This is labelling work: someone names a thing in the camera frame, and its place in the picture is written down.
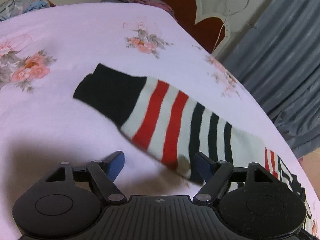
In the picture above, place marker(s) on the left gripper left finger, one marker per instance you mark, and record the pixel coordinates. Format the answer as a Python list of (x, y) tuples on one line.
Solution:
[(102, 176)]

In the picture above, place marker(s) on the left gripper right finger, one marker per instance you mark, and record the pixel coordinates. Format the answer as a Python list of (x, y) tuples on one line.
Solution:
[(216, 175)]

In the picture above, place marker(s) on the striped knit children's sweater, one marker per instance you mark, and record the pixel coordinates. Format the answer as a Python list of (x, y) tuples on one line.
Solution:
[(172, 127)]

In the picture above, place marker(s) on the blue-grey curtain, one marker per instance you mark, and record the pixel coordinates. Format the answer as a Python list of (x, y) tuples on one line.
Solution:
[(277, 61)]

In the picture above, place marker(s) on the pink floral bed sheet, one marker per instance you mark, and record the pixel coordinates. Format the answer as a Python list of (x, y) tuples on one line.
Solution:
[(45, 54)]

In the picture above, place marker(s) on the red heart-shaped headboard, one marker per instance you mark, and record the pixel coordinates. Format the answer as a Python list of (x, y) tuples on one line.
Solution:
[(211, 30)]

